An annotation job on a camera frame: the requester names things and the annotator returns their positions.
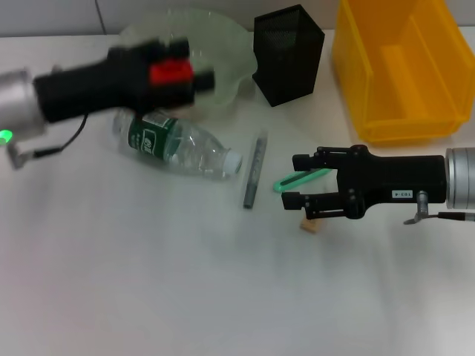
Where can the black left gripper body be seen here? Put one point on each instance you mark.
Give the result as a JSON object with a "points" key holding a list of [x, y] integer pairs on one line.
{"points": [[85, 89]]}

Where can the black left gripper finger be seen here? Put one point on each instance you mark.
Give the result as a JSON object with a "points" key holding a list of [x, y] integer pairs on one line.
{"points": [[204, 81], [170, 50]]}

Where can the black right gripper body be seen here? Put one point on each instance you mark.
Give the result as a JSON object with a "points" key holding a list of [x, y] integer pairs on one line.
{"points": [[401, 180]]}

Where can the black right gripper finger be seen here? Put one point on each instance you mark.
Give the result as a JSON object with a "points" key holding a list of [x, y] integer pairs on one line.
{"points": [[291, 201], [303, 162]]}

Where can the green utility knife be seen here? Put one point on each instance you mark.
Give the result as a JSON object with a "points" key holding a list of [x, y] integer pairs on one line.
{"points": [[284, 184]]}

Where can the red toy orange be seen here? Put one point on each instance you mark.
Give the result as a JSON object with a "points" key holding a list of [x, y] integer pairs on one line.
{"points": [[170, 73]]}

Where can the clear water bottle green label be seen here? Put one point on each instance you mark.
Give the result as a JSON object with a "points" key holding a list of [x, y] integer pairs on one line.
{"points": [[178, 148]]}

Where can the beige eraser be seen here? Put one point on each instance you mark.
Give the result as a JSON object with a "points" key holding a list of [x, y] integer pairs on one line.
{"points": [[310, 227]]}

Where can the pale green glass fruit bowl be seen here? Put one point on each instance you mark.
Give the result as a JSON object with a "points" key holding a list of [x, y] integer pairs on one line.
{"points": [[226, 44]]}

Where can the grey marker pen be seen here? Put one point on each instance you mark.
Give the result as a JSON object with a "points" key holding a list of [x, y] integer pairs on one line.
{"points": [[255, 163]]}

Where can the black mesh pen holder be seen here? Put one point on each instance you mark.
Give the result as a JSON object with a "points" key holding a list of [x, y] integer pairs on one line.
{"points": [[293, 70]]}

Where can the yellow plastic bin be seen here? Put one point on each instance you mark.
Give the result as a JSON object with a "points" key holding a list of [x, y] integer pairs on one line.
{"points": [[404, 85]]}

